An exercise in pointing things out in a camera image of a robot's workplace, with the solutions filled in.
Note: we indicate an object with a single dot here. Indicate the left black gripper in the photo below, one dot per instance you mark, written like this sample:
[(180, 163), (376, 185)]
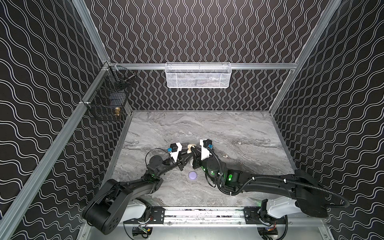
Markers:
[(181, 156)]

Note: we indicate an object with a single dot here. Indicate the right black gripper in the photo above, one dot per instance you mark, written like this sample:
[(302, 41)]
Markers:
[(199, 159)]

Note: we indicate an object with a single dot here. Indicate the beige earbud charging case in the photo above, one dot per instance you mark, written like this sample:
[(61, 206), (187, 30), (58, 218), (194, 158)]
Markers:
[(191, 148)]

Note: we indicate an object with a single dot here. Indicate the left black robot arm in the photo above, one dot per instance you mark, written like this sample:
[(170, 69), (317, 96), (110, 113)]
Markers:
[(107, 208)]

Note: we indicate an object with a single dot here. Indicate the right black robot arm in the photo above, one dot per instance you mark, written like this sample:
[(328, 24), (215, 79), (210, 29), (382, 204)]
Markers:
[(297, 192)]

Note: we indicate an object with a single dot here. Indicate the purple round disc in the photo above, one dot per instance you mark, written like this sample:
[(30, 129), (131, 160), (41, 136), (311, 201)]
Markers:
[(192, 175)]

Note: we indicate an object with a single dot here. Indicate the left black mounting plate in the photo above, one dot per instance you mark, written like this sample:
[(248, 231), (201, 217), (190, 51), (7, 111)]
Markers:
[(153, 215)]

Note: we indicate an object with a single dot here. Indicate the black mounting plate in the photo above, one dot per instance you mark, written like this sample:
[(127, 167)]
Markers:
[(257, 215), (153, 215)]

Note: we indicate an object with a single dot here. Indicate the brass fitting in basket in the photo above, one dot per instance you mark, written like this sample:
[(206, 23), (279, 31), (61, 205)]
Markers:
[(117, 111)]

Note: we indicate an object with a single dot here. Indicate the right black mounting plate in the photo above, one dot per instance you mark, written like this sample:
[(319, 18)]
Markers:
[(257, 215)]

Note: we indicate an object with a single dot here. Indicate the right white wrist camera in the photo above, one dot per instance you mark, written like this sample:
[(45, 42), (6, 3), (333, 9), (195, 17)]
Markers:
[(206, 146)]

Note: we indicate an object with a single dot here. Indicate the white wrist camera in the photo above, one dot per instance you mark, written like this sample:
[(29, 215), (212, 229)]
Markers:
[(174, 150), (206, 146)]

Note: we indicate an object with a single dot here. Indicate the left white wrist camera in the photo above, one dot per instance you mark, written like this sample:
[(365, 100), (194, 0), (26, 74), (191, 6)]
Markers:
[(174, 150)]

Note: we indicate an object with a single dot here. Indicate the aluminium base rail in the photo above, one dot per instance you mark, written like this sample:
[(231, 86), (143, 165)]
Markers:
[(209, 223)]

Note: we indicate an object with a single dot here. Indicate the white mesh wall basket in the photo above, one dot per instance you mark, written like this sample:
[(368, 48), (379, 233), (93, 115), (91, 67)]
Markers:
[(198, 75)]

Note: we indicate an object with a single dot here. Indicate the black wire wall basket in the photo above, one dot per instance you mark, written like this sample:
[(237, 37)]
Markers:
[(113, 91)]

